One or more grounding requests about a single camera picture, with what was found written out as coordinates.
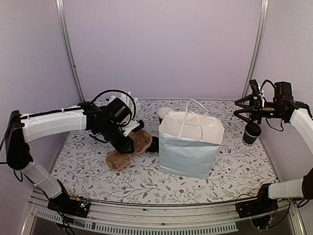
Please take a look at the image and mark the spare black plastic lids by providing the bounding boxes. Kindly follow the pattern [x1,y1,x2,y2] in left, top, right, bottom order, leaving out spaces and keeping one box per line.
[146,136,159,153]

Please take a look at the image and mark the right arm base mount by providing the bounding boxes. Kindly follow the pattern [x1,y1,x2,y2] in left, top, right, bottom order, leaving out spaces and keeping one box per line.
[235,194,278,230]

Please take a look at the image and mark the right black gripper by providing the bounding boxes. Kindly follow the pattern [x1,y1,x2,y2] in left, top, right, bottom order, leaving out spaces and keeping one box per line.
[234,94,284,126]

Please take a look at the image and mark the black plastic cup lid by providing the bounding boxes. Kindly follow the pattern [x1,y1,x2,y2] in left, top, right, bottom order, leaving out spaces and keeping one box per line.
[245,123,262,137]

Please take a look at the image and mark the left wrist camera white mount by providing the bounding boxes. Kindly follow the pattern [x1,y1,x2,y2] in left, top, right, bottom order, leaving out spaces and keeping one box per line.
[122,120,144,136]

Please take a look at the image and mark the light blue paper bag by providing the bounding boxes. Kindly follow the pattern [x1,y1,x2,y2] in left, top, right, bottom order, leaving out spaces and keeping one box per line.
[158,105,224,179]

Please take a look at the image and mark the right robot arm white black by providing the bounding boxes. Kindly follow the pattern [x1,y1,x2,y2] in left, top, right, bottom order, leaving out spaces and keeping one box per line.
[233,79,313,215]

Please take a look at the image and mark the bundle of white wrapped straws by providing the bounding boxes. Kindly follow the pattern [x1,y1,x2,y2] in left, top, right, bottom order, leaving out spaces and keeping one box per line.
[108,89,139,125]

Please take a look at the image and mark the brown cardboard cup carrier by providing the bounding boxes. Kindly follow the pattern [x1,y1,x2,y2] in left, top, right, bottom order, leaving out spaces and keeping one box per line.
[105,130,153,171]

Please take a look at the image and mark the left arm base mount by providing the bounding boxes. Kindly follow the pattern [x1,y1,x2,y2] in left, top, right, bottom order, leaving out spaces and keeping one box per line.
[47,195,90,218]

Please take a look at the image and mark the black paper coffee cup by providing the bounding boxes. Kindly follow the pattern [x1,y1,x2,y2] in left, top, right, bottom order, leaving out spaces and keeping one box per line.
[242,123,262,146]

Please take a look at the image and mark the aluminium front rail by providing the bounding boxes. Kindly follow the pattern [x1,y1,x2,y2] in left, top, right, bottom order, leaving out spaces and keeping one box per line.
[22,189,306,235]

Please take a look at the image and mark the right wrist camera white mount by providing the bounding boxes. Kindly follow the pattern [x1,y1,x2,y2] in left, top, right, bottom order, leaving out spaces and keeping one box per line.
[249,79,265,103]

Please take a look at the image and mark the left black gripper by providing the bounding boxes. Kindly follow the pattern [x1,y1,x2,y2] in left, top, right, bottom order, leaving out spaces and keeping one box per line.
[98,120,135,155]

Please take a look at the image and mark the floral patterned table mat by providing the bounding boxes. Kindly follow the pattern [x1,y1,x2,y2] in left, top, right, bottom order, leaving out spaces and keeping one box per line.
[51,100,278,205]

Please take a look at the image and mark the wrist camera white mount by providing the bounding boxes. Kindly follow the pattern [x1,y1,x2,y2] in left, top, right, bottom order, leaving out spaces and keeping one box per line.
[122,120,144,136]
[249,79,265,103]

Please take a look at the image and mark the aluminium frame post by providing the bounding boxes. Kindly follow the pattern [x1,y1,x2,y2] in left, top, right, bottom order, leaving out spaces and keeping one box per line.
[55,0,85,102]
[241,0,269,98]

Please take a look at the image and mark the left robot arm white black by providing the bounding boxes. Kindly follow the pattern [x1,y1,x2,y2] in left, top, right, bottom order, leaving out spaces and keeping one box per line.
[0,89,140,212]

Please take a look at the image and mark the right aluminium frame post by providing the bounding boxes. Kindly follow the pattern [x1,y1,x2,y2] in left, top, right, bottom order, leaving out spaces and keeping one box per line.
[241,0,269,98]

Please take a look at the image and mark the left aluminium frame post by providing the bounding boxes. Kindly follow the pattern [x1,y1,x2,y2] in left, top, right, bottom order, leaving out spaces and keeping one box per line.
[55,0,85,102]

